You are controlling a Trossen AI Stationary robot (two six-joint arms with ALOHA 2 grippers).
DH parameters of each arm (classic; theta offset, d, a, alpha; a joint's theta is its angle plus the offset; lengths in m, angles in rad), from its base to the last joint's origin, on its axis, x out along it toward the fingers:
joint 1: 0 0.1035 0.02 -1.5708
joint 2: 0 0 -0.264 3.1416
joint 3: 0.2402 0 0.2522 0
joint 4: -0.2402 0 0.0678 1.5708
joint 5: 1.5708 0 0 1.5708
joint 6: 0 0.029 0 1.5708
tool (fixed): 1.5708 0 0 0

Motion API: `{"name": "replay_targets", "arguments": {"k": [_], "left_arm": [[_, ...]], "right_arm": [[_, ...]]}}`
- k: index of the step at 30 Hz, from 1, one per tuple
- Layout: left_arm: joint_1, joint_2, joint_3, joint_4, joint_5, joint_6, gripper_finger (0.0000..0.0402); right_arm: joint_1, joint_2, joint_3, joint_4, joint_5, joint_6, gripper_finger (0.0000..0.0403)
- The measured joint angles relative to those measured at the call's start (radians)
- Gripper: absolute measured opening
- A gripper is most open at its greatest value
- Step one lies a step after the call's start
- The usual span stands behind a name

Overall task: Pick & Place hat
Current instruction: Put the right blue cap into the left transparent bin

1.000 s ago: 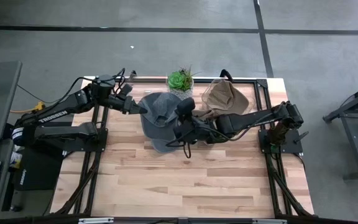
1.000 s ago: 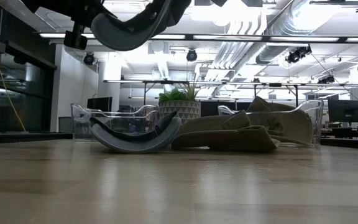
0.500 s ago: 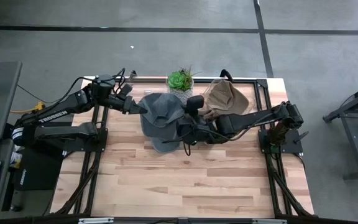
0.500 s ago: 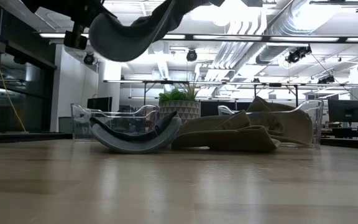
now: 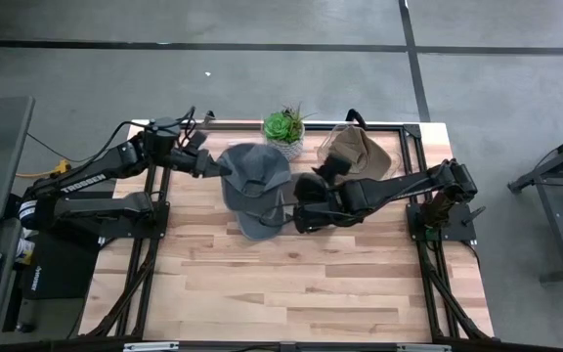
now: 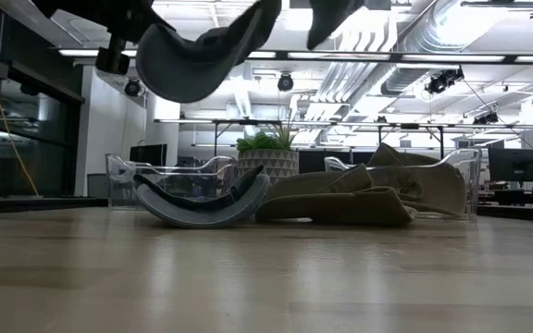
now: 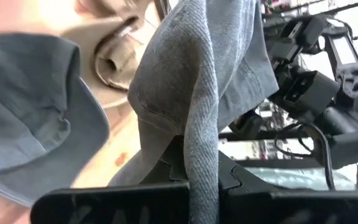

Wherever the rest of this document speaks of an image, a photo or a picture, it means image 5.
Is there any yellow cable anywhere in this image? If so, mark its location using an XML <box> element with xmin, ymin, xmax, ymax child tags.
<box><xmin>15</xmin><ymin>158</ymin><xmax>72</xmax><ymax>180</ymax></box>

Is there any black box with white logo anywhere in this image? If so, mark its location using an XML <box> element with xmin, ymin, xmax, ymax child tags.
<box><xmin>21</xmin><ymin>233</ymin><xmax>103</xmax><ymax>301</ymax></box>

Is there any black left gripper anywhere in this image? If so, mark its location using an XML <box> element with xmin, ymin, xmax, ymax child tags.
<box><xmin>170</xmin><ymin>129</ymin><xmax>235</xmax><ymax>179</ymax></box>

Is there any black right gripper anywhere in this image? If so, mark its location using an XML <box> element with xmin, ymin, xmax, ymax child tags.
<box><xmin>292</xmin><ymin>154</ymin><xmax>354</xmax><ymax>235</ymax></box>

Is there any black desk stand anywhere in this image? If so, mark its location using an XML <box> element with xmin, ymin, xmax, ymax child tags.
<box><xmin>505</xmin><ymin>124</ymin><xmax>563</xmax><ymax>285</ymax></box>

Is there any black aluminium table frame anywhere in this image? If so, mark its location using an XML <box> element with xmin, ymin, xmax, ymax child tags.
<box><xmin>83</xmin><ymin>120</ymin><xmax>491</xmax><ymax>343</ymax></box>

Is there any succulent in patterned white pot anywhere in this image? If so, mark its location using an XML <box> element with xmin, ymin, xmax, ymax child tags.
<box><xmin>261</xmin><ymin>103</ymin><xmax>312</xmax><ymax>162</ymax></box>

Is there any beige cap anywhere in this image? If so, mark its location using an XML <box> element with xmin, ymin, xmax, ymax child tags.
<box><xmin>316</xmin><ymin>124</ymin><xmax>393</xmax><ymax>186</ymax></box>

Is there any black curved cable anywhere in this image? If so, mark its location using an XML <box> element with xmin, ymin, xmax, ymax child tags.
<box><xmin>344</xmin><ymin>108</ymin><xmax>368</xmax><ymax>130</ymax></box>

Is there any silver metal bracket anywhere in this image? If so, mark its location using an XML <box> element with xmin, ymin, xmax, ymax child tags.
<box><xmin>396</xmin><ymin>343</ymin><xmax>453</xmax><ymax>352</ymax></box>
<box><xmin>122</xmin><ymin>341</ymin><xmax>181</xmax><ymax>352</ymax></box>

